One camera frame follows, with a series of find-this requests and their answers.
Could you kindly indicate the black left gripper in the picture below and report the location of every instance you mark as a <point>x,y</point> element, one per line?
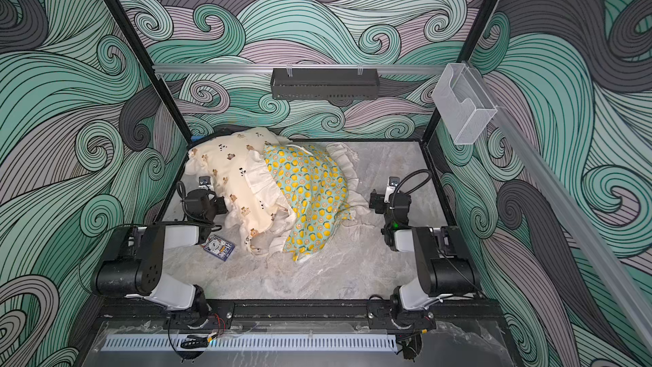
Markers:
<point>222,207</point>

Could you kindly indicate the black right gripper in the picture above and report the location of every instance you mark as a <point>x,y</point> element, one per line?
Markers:
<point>379,200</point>

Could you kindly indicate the cream animal print pillow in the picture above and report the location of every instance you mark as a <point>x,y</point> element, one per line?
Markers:
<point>238,173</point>

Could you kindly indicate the lemon print ruffled pillow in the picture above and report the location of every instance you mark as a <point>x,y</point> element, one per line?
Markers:
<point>315,188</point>

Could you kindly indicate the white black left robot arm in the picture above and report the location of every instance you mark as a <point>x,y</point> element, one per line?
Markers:
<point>131,265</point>

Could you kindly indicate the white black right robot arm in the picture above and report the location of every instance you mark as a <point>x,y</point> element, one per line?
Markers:
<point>441,273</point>

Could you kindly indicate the small blue printed card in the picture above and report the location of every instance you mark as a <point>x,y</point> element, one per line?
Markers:
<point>219,247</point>

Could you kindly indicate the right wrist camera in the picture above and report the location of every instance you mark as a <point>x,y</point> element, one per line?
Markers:
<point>392,184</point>

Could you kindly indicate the clear plastic wall bin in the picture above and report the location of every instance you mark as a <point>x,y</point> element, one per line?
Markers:
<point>463,101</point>

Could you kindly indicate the black front mounting rail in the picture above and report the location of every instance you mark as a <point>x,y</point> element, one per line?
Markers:
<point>347,309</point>

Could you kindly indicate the aluminium rail back wall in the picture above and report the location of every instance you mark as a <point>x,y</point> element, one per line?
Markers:
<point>246,69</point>

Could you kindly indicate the aluminium rail wall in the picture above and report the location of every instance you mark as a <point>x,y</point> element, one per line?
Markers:
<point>522,134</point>
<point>246,69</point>

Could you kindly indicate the white slotted cable duct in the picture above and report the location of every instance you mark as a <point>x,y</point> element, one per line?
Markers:
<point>252,343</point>

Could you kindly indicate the black perforated wall tray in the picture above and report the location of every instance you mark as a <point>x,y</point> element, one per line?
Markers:
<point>330,85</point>

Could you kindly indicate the aluminium rail right wall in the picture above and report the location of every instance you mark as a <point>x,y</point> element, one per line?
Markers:
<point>522,134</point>

